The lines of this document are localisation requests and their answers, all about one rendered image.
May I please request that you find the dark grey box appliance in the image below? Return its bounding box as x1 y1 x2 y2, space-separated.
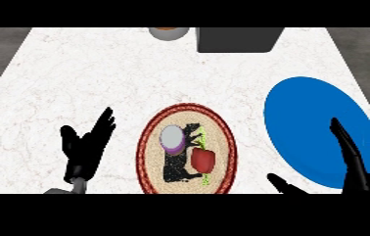
194 26 285 54

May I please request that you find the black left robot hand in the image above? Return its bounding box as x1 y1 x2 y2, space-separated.
58 107 116 183

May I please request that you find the red bell pepper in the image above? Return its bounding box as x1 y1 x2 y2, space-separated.
190 147 216 174

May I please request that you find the grey cup with orange top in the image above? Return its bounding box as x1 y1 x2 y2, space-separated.
147 26 190 42

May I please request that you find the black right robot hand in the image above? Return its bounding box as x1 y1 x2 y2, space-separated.
265 117 370 195

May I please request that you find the oval red-rimmed woven placemat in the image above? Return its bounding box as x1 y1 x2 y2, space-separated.
134 102 238 195

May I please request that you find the purple-rimmed can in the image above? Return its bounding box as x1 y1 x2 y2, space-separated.
159 124 185 157

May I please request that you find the blue plate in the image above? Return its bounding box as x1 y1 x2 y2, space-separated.
262 76 370 190

